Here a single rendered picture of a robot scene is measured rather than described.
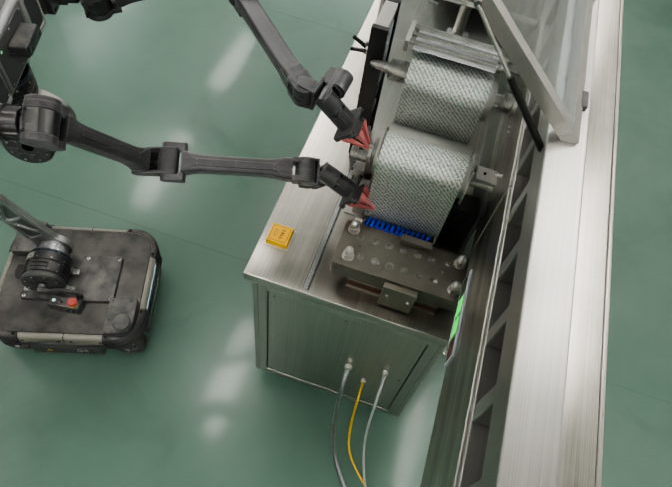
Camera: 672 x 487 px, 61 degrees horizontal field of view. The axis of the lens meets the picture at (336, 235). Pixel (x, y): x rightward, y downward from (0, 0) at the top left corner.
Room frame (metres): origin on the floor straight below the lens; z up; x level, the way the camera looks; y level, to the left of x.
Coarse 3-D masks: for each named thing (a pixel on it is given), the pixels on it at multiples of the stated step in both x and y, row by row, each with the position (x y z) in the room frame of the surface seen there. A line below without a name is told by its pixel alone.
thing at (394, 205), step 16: (384, 192) 1.03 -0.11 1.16; (400, 192) 1.02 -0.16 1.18; (384, 208) 1.03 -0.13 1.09; (400, 208) 1.02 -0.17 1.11; (416, 208) 1.02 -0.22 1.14; (432, 208) 1.01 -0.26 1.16; (448, 208) 1.00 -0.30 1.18; (400, 224) 1.02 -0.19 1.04; (416, 224) 1.01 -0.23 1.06; (432, 224) 1.01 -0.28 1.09
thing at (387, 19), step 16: (384, 0) 1.53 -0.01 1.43; (400, 0) 1.54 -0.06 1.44; (384, 16) 1.45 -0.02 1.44; (384, 32) 1.38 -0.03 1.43; (368, 48) 1.39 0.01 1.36; (384, 48) 1.38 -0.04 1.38; (368, 64) 1.39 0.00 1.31; (368, 80) 1.39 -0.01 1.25; (368, 96) 1.38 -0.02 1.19; (368, 112) 1.38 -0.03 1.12; (368, 128) 1.51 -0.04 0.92; (352, 144) 1.39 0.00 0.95
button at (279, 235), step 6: (276, 228) 1.00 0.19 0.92; (282, 228) 1.00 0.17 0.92; (288, 228) 1.00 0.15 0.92; (270, 234) 0.97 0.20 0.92; (276, 234) 0.97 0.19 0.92; (282, 234) 0.98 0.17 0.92; (288, 234) 0.98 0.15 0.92; (270, 240) 0.95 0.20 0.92; (276, 240) 0.95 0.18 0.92; (282, 240) 0.96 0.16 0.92; (288, 240) 0.96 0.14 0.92; (282, 246) 0.94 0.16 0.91
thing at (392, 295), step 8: (384, 288) 0.81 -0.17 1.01; (392, 288) 0.81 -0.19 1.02; (400, 288) 0.81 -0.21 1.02; (384, 296) 0.80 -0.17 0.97; (392, 296) 0.80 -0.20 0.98; (400, 296) 0.80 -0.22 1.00; (408, 296) 0.79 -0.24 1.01; (416, 296) 0.79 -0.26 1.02; (384, 304) 0.80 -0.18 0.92; (392, 304) 0.80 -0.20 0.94; (400, 304) 0.80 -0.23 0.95; (408, 304) 0.79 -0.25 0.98; (408, 312) 0.79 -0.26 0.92
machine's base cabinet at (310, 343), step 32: (256, 288) 0.82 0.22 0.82; (256, 320) 0.82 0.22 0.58; (288, 320) 0.81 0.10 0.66; (320, 320) 0.79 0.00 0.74; (352, 320) 0.78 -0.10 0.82; (256, 352) 0.82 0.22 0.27; (288, 352) 0.81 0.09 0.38; (320, 352) 0.79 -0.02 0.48; (352, 352) 0.77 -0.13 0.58; (384, 352) 0.76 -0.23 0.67; (416, 352) 0.74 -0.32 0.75; (320, 384) 0.79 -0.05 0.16; (352, 384) 0.77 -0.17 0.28; (384, 384) 0.75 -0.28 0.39; (416, 384) 0.73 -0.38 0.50
